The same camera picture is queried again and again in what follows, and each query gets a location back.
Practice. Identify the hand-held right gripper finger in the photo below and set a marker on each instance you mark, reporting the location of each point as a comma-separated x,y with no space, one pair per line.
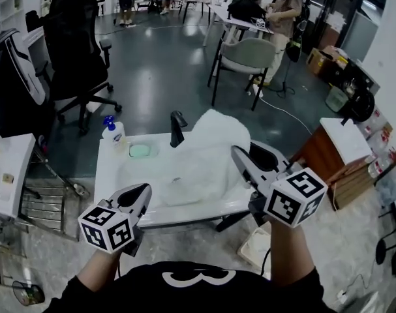
269,158
250,169

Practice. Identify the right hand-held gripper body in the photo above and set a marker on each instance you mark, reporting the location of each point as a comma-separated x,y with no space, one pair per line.
295,201

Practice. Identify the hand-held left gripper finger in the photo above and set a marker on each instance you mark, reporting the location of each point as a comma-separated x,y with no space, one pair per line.
140,205
127,192

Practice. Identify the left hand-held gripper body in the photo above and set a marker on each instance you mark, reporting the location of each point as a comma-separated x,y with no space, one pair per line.
106,230

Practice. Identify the white cloth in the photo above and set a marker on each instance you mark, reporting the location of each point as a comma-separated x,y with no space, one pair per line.
210,148

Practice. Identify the cream plastic tray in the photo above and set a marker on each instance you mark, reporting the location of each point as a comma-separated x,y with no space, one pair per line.
254,246

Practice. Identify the person's left forearm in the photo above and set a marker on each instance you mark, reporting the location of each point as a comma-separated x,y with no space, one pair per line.
98,271

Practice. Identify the person's right forearm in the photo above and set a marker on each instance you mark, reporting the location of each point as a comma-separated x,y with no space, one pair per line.
290,253

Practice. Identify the cardboard box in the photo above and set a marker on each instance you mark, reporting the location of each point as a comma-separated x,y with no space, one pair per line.
318,60

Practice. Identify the white washbasin dark stand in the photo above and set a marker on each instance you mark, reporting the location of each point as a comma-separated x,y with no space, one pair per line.
109,174

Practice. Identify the wooden vanity white basin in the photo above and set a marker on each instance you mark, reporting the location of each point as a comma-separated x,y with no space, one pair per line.
318,152

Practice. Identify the clear soap dish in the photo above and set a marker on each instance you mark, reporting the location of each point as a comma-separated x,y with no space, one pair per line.
154,150

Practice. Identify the white soap bottle blue pump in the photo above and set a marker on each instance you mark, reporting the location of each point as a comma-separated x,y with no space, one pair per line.
116,139

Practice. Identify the wooden slatted pallet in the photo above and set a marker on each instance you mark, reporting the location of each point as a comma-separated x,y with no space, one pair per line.
351,187

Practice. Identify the white power strip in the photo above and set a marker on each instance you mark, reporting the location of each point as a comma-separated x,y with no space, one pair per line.
258,90

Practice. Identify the person's black shirt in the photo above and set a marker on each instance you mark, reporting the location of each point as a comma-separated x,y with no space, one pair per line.
145,292

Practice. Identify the tall black faucet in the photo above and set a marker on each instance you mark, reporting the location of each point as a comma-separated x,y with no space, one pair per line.
176,132

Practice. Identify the short black angled faucet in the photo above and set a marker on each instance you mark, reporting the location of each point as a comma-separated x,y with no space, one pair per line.
346,121

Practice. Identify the group of clear water jugs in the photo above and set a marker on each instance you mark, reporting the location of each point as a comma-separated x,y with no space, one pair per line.
378,166

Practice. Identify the pale green bin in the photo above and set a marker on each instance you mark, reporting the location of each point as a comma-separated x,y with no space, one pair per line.
336,98

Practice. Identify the pale blue painted canvas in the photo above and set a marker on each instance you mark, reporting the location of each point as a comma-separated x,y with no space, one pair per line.
391,184

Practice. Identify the black mesh wastebasket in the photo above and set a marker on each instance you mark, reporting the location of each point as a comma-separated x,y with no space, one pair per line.
28,293

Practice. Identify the grey armchair black legs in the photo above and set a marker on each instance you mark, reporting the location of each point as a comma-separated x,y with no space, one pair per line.
250,52

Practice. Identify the black appliance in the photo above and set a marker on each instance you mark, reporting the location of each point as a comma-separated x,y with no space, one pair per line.
364,106

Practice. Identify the white table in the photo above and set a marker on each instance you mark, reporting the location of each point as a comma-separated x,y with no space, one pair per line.
237,24

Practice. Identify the black bag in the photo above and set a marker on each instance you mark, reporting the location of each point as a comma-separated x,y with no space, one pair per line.
245,10

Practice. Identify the black mesh office chair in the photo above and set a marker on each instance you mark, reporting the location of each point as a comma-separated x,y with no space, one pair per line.
73,44

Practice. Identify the black white gaming chair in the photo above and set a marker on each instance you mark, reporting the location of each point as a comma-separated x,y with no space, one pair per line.
8,86

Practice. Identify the dark glass door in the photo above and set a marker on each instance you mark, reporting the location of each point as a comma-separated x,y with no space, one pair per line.
341,5

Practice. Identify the black pedestal fan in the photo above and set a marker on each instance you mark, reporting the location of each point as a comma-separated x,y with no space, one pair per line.
381,251

